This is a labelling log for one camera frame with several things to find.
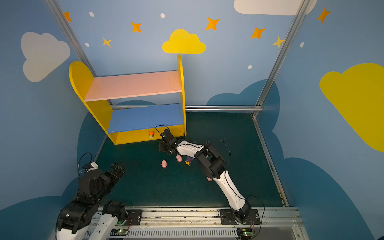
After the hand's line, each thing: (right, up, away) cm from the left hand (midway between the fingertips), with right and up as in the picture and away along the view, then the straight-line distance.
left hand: (123, 167), depth 71 cm
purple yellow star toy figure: (+30, -2, +20) cm, 36 cm away
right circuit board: (+58, -32, +1) cm, 67 cm away
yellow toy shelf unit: (-7, +21, +18) cm, 29 cm away
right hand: (+12, +8, +29) cm, 33 cm away
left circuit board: (-2, -31, 0) cm, 31 cm away
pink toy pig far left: (+15, -4, +22) cm, 27 cm away
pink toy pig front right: (+43, -11, +16) cm, 47 cm away
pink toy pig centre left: (+24, -1, +23) cm, 34 cm away
